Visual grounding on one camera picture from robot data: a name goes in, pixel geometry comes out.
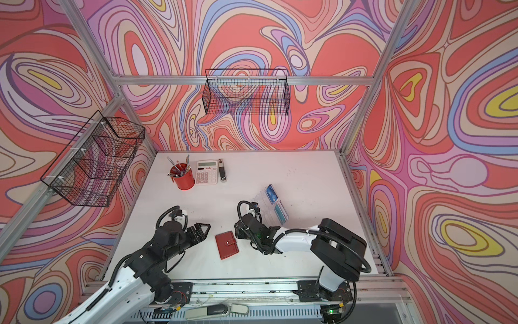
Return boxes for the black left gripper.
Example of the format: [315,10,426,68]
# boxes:
[165,223,213,263]

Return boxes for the red leather card holder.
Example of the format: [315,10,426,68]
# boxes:
[215,231,240,260]

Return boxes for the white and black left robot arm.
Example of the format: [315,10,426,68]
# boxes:
[57,206,211,323]

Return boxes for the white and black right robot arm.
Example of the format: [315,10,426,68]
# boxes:
[234,201,372,302]

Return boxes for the clear plastic card tray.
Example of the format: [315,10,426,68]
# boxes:
[252,186,286,227]

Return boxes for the teal credit card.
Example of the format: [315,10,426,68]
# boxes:
[274,202,289,225]

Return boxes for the red metal pen bucket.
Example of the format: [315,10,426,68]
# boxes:
[169,163,195,190]

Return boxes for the pink desk calculator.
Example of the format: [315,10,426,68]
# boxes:
[194,160,219,186]

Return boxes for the beige and black stapler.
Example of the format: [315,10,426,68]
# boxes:
[218,159,227,182]

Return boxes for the grey pencil in bucket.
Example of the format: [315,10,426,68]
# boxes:
[166,157,182,172]

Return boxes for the black wire basket on left wall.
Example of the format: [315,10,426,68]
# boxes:
[40,111,146,207]

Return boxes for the black wire basket on wall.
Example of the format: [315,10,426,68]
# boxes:
[202,67,291,116]
[40,111,146,207]

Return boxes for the black wire basket on back wall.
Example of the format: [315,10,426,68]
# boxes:
[202,67,291,116]

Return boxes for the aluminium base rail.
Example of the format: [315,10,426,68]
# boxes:
[80,276,410,324]

